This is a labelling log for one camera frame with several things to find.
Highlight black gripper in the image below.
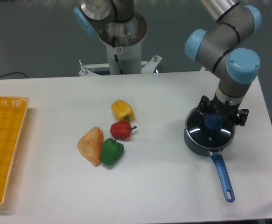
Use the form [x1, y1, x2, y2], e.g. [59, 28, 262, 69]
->
[197, 95, 249, 126]

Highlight glass lid blue knob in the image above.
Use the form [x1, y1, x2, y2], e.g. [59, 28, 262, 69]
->
[185, 108, 236, 148]

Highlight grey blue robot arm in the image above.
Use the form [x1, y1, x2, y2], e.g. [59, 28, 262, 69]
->
[73, 0, 262, 126]

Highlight yellow bell pepper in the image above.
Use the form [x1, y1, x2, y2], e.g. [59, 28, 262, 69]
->
[111, 99, 135, 122]

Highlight red bell pepper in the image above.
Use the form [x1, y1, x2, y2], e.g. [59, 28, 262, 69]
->
[110, 120, 137, 140]

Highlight green bell pepper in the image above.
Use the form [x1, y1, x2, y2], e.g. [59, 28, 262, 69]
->
[100, 138, 124, 166]

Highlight triangular bread pastry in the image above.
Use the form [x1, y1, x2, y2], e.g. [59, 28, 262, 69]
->
[77, 126, 104, 167]

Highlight yellow woven basket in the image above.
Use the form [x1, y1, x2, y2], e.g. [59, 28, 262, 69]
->
[0, 96, 29, 204]

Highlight blue saucepan with handle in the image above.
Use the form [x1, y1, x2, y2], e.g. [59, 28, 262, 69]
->
[184, 126, 236, 203]

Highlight white pedestal base frame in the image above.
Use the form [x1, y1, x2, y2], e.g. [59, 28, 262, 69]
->
[78, 55, 162, 77]

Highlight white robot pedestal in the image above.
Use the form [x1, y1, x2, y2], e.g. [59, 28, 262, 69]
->
[98, 12, 147, 75]

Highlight black cable on pedestal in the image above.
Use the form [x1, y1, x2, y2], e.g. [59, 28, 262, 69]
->
[112, 35, 125, 75]

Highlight black cable on floor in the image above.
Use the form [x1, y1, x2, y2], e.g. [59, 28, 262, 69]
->
[0, 71, 29, 78]

